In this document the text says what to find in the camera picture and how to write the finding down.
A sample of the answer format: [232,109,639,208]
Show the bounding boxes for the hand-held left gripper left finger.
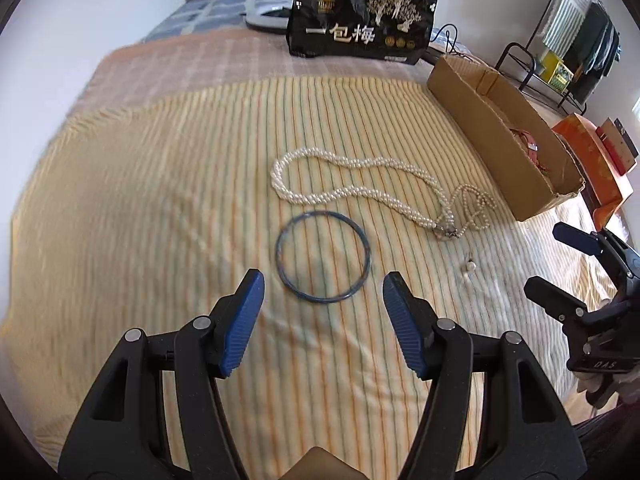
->
[59,270,266,480]

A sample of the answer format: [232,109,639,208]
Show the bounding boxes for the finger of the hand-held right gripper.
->
[524,277,588,323]
[553,222,640,286]

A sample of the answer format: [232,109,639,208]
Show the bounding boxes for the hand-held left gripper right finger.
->
[382,271,587,480]

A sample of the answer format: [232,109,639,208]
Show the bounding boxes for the dark thin bangle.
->
[275,211,373,305]

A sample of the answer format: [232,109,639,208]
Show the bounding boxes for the wristwatch with orange strap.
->
[510,127,551,172]

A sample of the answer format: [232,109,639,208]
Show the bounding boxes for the cardboard box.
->
[427,55,586,222]

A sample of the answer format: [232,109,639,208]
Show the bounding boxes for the person's right hand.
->
[577,371,636,407]

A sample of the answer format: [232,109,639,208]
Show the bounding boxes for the orange cloth covered furniture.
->
[551,112,637,227]

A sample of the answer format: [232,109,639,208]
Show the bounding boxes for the flat brown box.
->
[596,117,640,177]

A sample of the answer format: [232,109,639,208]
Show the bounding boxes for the person's dark clothing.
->
[570,405,640,480]

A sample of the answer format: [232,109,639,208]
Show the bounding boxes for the yellow striped blanket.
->
[0,75,626,480]

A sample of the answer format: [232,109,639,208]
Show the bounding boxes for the yellow plastic crate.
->
[542,51,575,93]

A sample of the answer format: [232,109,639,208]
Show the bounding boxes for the dark hanging clothes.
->
[570,2,622,102]

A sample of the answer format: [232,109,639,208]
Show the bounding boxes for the black metal clothes rack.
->
[495,0,622,117]

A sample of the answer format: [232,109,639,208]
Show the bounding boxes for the striped hanging cloth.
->
[542,0,597,57]

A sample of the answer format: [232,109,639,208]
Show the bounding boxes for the pink checkered blanket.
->
[75,27,451,111]

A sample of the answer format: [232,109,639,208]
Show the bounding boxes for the black printed packet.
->
[287,0,438,66]

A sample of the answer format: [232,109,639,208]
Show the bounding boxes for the blue patterned bed sheet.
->
[145,0,293,43]

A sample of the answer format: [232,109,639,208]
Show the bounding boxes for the thin bead necklace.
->
[444,183,497,234]

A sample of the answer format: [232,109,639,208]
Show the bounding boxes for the twisted pearl necklace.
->
[270,147,460,239]

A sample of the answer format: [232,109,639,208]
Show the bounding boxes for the black power cable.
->
[425,24,482,63]

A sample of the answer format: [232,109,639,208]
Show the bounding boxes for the white ring light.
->
[244,0,292,36]

